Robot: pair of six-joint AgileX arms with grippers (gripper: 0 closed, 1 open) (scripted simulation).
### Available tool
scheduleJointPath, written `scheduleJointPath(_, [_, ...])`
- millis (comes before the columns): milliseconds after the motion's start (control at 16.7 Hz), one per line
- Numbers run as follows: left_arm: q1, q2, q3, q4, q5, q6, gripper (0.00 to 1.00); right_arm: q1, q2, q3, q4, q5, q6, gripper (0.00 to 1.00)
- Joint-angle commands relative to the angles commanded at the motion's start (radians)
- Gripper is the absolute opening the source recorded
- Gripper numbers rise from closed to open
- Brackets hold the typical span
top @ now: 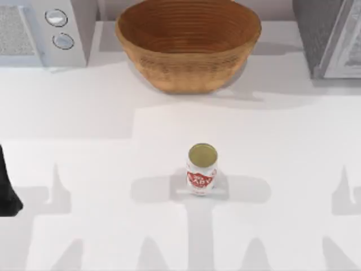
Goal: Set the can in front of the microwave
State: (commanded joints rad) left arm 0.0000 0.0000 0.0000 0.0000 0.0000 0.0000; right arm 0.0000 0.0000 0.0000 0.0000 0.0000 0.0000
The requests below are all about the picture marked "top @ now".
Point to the grey cabinet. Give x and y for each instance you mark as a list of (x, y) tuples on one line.
[(330, 36)]

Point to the brown woven basket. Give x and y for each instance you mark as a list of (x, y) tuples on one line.
[(186, 50)]

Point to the pale microwave oven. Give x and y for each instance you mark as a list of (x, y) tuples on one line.
[(42, 31)]

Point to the red and white can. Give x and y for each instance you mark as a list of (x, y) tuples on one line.
[(200, 180)]

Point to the large microwave knob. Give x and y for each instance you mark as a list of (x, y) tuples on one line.
[(56, 17)]

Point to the small microwave knob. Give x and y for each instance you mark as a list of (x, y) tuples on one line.
[(63, 41)]

